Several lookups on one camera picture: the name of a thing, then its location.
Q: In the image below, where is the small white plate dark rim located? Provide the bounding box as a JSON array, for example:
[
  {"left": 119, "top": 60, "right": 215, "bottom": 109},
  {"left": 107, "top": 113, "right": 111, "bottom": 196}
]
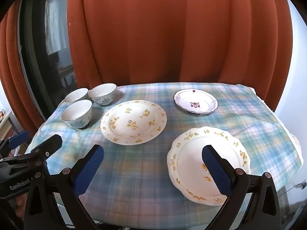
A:
[{"left": 174, "top": 89, "right": 219, "bottom": 115}]

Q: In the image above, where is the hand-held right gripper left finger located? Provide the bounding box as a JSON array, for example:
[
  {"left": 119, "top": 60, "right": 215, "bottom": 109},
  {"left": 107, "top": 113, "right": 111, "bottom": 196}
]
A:
[{"left": 23, "top": 144, "right": 105, "bottom": 230}]

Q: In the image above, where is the dark framed glass window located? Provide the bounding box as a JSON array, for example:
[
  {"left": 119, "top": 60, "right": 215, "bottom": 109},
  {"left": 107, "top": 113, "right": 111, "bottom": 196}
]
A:
[{"left": 18, "top": 0, "right": 77, "bottom": 121}]

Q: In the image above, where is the white bowl blue floral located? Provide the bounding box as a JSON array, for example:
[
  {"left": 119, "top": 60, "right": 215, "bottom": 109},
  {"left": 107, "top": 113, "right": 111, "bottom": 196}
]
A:
[
  {"left": 64, "top": 88, "right": 90, "bottom": 104},
  {"left": 61, "top": 100, "right": 93, "bottom": 130},
  {"left": 89, "top": 83, "right": 117, "bottom": 106}
]

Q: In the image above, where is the narrow orange curtain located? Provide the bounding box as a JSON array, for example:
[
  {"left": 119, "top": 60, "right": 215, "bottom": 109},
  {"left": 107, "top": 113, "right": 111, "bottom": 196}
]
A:
[{"left": 0, "top": 10, "right": 45, "bottom": 137}]

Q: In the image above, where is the person's left hand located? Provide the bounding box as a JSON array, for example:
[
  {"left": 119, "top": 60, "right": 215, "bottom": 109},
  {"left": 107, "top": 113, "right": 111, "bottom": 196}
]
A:
[{"left": 15, "top": 194, "right": 27, "bottom": 223}]

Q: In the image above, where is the black cable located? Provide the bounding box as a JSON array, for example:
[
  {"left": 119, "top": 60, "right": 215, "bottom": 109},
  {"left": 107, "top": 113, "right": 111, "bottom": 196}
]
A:
[{"left": 276, "top": 182, "right": 307, "bottom": 197}]

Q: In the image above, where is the round yellow floral plate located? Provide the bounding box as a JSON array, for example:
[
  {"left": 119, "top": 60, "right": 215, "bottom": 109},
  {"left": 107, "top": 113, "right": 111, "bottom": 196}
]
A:
[{"left": 100, "top": 100, "right": 167, "bottom": 146}]

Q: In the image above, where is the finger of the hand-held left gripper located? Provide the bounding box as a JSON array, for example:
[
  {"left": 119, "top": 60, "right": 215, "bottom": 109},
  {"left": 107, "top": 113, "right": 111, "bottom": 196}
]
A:
[
  {"left": 0, "top": 134, "right": 63, "bottom": 173},
  {"left": 0, "top": 131, "right": 30, "bottom": 159}
]

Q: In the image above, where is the beige wooden shelf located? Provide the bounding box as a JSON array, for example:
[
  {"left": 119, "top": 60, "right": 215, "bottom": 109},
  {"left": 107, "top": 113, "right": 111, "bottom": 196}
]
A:
[{"left": 0, "top": 109, "right": 12, "bottom": 139}]

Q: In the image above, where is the wide orange curtain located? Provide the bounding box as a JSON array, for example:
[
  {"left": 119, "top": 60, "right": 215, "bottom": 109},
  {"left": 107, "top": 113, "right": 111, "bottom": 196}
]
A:
[{"left": 68, "top": 0, "right": 294, "bottom": 112}]

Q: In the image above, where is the plaid tablecloth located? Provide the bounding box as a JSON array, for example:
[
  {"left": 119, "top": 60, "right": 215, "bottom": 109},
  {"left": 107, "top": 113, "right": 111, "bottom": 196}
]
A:
[{"left": 25, "top": 83, "right": 302, "bottom": 224}]

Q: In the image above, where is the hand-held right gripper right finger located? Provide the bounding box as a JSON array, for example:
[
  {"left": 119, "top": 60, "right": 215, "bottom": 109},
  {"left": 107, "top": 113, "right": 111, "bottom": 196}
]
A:
[{"left": 201, "top": 145, "right": 281, "bottom": 230}]

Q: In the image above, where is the scalloped yellow floral plate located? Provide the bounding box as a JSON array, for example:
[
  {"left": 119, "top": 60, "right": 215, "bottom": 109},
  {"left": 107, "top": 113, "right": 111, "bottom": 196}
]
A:
[{"left": 167, "top": 126, "right": 251, "bottom": 206}]

